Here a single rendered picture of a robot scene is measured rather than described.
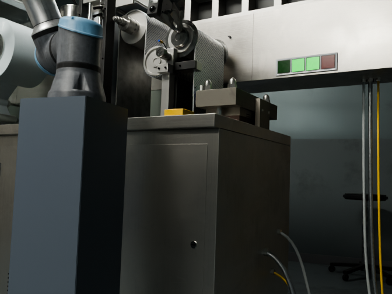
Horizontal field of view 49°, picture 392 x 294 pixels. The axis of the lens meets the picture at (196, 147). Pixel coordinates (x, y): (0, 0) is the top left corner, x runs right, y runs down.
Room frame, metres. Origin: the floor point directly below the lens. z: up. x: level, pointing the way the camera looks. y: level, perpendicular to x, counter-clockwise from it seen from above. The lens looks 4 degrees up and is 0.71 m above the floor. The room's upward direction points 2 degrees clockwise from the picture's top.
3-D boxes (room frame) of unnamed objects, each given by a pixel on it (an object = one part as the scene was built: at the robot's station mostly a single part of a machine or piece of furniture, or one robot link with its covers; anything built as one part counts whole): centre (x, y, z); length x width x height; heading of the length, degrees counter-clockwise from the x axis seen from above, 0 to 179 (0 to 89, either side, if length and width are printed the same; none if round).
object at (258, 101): (1.63, -0.25, 0.97); 0.10 x 0.03 x 0.11; 149
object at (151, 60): (1.79, 0.11, 1.18); 0.26 x 0.12 x 0.12; 149
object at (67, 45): (1.14, 0.33, 1.07); 0.13 x 0.12 x 0.14; 39
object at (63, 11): (2.08, 0.63, 1.50); 0.14 x 0.14 x 0.06
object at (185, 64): (1.60, 0.04, 1.14); 0.09 x 0.06 x 0.03; 59
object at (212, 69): (1.69, -0.04, 1.11); 0.23 x 0.01 x 0.18; 149
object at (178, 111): (1.34, 0.06, 0.91); 0.07 x 0.07 x 0.02; 59
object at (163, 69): (1.60, 0.12, 1.05); 0.06 x 0.05 x 0.31; 149
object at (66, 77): (1.13, 0.32, 0.95); 0.15 x 0.15 x 0.10
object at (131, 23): (1.73, 0.30, 1.34); 0.06 x 0.06 x 0.06; 59
